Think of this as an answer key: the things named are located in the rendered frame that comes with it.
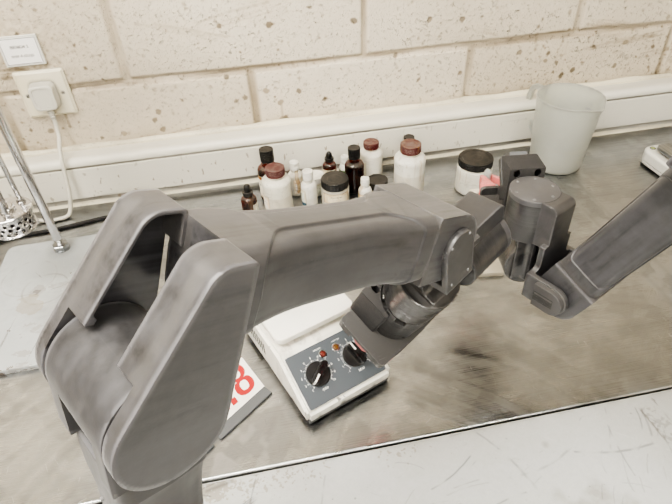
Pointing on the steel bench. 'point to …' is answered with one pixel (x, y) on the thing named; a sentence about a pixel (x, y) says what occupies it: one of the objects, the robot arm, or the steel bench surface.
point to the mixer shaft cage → (15, 211)
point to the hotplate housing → (274, 354)
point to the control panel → (346, 377)
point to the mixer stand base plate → (32, 296)
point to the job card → (245, 406)
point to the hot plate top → (306, 318)
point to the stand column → (32, 185)
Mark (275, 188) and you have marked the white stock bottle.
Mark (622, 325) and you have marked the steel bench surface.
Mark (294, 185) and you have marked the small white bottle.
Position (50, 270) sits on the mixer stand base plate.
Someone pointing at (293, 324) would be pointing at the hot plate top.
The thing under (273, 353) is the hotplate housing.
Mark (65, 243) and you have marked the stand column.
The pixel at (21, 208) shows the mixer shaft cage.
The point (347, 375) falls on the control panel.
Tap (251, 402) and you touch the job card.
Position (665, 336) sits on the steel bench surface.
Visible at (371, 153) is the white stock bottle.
